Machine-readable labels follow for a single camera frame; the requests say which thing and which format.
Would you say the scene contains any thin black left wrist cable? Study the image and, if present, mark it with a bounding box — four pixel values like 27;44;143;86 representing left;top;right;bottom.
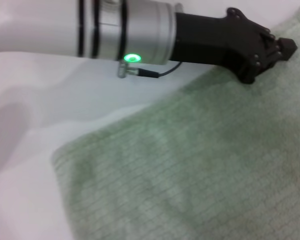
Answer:
117;60;184;79

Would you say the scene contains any green ribbed towel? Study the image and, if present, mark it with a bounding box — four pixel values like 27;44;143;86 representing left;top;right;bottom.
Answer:
51;3;300;240

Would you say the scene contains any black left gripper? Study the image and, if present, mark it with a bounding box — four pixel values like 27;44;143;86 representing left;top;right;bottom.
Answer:
169;6;299;85

